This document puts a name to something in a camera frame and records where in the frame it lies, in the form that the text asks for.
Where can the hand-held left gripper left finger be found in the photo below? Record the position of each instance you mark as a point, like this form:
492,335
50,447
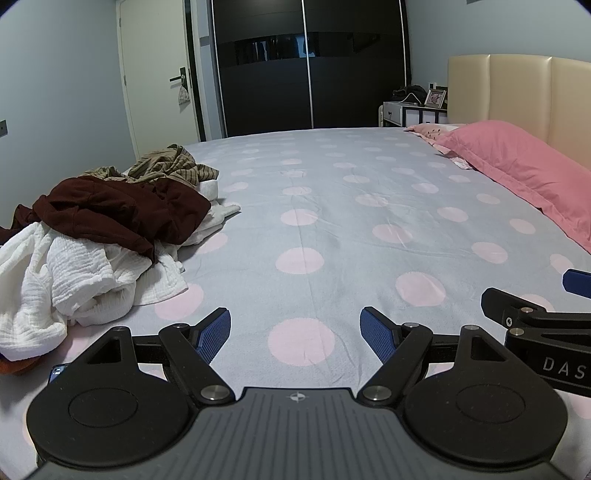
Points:
214,332

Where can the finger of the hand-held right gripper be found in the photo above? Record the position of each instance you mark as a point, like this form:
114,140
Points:
512,304
578,280

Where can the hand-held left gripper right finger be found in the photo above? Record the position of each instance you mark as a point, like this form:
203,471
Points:
376,334

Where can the maroon shirt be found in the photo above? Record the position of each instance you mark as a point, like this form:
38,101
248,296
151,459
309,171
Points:
115,207

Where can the white muslin cloth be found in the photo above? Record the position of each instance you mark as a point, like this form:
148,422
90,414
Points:
69,272

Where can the blue phone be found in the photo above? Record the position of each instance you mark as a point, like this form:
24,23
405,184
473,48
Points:
59,371

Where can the olive striped garment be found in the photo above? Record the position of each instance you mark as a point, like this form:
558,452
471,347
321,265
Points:
161,164

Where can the light pink printed pillow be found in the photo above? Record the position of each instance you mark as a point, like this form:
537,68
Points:
427,131

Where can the orange cloth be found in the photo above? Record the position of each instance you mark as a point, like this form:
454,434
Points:
16,367

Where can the cream padded headboard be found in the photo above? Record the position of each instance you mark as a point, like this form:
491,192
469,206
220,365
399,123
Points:
508,87

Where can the white nightstand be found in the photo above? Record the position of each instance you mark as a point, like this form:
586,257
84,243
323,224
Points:
397,113

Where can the dark bag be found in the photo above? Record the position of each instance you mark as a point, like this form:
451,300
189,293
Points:
408,92

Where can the small hanging pouch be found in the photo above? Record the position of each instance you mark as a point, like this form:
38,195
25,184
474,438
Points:
183,96

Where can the black sliding wardrobe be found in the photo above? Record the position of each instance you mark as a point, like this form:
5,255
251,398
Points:
268,92

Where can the cream door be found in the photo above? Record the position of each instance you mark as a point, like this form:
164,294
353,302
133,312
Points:
147,69

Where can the photo frame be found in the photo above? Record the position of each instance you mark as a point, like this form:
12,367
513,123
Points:
435,98

